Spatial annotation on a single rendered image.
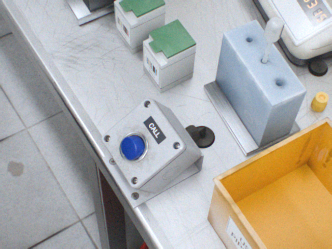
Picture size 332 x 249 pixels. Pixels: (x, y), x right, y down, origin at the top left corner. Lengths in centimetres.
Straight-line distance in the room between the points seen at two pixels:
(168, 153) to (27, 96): 121
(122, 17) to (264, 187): 25
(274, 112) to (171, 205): 15
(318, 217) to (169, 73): 23
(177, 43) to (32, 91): 114
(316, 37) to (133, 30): 21
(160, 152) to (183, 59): 13
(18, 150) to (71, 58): 97
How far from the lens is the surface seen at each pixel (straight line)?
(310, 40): 78
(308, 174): 73
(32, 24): 84
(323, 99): 77
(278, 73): 67
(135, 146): 65
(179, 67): 74
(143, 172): 65
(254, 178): 67
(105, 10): 83
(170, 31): 73
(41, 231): 164
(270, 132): 71
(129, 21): 76
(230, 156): 73
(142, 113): 66
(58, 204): 166
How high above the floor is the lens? 152
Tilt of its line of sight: 61 degrees down
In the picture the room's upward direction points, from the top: 4 degrees clockwise
